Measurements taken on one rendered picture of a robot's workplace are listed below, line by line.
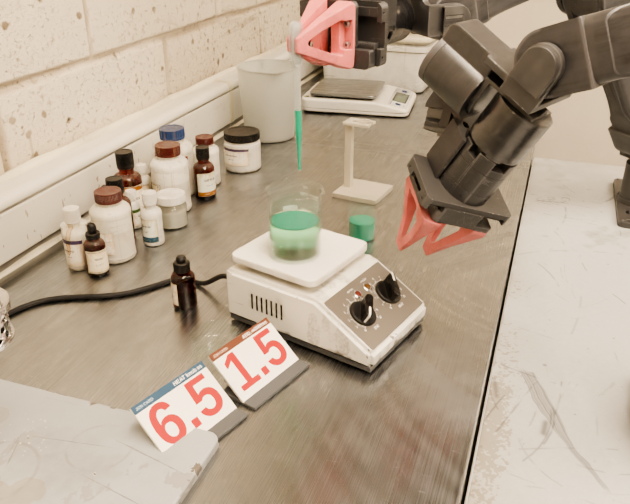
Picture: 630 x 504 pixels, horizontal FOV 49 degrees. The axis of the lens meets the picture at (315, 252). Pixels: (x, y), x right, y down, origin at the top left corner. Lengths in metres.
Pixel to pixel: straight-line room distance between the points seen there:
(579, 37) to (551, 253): 0.49
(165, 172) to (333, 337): 0.47
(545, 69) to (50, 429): 0.54
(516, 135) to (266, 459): 0.37
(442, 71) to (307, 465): 0.38
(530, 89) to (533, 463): 0.33
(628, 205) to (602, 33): 0.66
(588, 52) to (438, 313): 0.38
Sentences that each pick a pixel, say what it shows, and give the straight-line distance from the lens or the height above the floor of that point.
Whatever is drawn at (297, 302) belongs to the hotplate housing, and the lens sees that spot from 0.75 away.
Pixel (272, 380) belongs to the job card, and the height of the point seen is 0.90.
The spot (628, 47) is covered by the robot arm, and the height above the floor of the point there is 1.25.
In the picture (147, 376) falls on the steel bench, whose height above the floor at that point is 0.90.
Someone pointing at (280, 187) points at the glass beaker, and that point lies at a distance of 0.78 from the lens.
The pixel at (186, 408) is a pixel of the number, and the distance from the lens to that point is 0.68.
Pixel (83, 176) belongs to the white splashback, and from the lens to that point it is 1.11.
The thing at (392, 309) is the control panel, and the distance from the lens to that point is 0.78.
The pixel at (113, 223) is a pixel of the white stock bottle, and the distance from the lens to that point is 0.97.
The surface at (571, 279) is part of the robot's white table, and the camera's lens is 0.98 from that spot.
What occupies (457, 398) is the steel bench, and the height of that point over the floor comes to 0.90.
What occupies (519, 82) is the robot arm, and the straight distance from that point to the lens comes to 0.61.
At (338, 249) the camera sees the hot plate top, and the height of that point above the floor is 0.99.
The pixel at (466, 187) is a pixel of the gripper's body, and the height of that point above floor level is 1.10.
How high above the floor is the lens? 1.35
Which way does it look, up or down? 27 degrees down
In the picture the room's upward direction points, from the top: straight up
